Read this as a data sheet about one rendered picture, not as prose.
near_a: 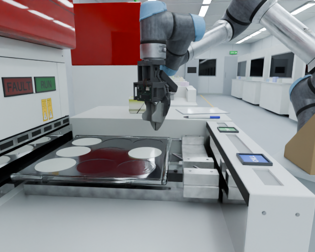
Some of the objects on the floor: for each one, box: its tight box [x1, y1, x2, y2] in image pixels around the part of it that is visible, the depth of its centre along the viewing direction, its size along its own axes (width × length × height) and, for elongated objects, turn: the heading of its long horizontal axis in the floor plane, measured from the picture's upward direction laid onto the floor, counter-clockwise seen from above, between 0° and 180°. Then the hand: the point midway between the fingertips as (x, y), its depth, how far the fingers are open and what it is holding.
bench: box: [231, 54, 251, 99], centre depth 1120 cm, size 108×180×200 cm, turn 175°
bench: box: [260, 44, 304, 117], centre depth 692 cm, size 108×180×200 cm, turn 175°
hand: (157, 126), depth 75 cm, fingers closed
